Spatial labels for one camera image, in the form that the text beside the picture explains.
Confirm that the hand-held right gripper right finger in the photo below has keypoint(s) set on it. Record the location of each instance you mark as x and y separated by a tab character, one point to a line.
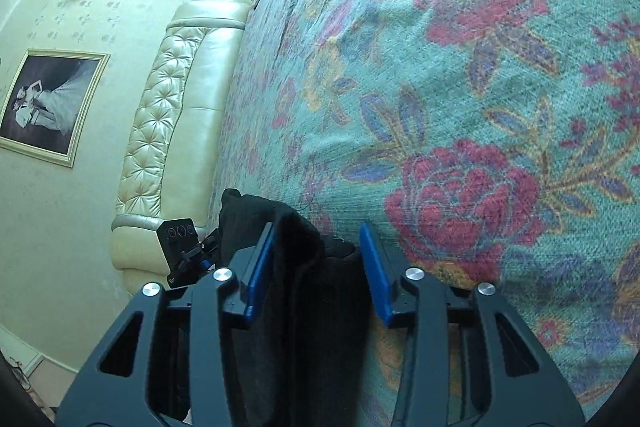
375	279

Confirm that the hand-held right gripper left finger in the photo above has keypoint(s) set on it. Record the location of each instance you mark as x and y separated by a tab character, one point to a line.
260	274

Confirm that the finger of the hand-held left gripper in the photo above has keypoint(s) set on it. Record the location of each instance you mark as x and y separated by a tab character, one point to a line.
207	244

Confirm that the black pants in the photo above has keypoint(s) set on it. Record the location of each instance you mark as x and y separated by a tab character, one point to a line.
310	332

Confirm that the cream tufted headboard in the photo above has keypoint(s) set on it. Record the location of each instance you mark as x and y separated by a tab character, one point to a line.
165	132

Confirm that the floral bedspread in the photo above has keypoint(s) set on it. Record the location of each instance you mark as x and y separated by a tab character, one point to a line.
450	107

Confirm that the framed wall photo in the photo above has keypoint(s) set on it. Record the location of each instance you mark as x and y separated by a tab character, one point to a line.
45	107

